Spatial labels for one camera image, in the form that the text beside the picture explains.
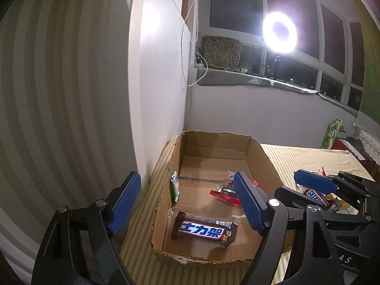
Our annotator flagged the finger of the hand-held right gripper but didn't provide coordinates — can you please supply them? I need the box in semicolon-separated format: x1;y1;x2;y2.
294;169;380;218
275;186;371;232

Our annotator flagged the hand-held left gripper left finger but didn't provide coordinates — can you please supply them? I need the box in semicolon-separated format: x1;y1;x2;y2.
31;171;142;285

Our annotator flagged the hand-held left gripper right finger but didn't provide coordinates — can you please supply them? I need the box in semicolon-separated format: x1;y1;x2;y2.
233;171;345;285

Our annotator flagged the brown chocolate bar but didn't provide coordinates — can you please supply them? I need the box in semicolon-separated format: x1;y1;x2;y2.
171;211;239;247
303;188;334;211

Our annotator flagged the cardboard box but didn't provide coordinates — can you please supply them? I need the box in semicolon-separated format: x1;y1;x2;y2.
150;130;294;266

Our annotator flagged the red clear candy packet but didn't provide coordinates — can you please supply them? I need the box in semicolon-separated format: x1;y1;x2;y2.
209;171;259;207

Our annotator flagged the striped bed sheet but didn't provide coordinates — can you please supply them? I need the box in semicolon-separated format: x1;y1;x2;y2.
119;133;371;285

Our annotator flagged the dark patterned snack packet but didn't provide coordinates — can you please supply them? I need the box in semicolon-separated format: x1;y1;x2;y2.
327;196;345;213

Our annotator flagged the red cabinet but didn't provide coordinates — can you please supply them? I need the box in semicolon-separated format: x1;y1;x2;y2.
329;138;369;161

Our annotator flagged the green paper bag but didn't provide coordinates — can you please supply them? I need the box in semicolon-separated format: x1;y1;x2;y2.
321;119;342;149

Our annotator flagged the dark green snack packet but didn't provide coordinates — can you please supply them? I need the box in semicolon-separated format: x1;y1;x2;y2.
169;171;181;205

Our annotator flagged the white lace cloth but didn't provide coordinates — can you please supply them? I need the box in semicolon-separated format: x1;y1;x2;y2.
355;128;380;167

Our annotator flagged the black tripod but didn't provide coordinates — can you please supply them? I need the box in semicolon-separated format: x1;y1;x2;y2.
266;52;282;81

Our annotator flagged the green roller blind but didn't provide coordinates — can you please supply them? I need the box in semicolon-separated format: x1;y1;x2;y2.
347;0;380;125

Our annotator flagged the leopard print cushion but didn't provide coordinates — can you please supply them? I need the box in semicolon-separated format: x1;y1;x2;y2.
202;36;240;71

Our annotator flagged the white framed window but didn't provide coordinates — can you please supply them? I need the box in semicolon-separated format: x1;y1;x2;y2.
199;0;366;110

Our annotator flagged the white cable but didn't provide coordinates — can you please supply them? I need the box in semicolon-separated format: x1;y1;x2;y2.
180;0;208;87

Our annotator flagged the ring light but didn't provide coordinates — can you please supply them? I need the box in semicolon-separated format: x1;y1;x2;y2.
263;12;298;55

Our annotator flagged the white bead chain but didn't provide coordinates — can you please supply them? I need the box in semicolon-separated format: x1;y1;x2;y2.
194;0;199;49

